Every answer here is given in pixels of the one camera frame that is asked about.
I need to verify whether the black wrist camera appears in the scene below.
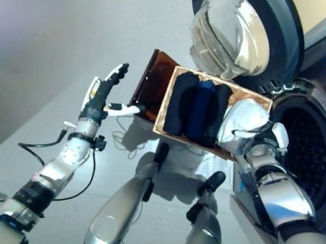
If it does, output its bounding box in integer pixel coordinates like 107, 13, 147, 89
93, 134, 108, 152

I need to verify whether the white garment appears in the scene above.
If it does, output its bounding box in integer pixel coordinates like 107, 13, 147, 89
214, 94, 273, 161

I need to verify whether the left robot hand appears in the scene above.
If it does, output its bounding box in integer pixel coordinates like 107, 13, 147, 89
80, 56, 154, 127

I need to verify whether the right silver robot leg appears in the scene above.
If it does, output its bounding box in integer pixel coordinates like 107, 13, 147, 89
181, 166, 235, 244

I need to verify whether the rectangular wicker basket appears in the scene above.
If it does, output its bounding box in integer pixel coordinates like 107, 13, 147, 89
149, 63, 276, 167

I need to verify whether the blue garment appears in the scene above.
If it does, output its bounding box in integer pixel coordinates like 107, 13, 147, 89
184, 78, 218, 143

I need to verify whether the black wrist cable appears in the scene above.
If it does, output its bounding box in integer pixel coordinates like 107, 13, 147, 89
10, 121, 103, 208

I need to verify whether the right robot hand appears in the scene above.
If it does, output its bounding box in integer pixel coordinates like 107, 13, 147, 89
241, 117, 292, 160

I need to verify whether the brown glossy stand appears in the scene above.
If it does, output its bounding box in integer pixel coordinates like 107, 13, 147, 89
125, 46, 182, 127

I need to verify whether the black garment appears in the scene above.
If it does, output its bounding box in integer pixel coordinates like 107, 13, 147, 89
201, 82, 233, 151
162, 70, 202, 139

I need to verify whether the round glass washer door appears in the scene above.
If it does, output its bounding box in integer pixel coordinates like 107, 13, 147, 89
177, 0, 314, 93

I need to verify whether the white cabinet counter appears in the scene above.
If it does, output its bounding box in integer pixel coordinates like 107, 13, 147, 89
281, 0, 326, 39

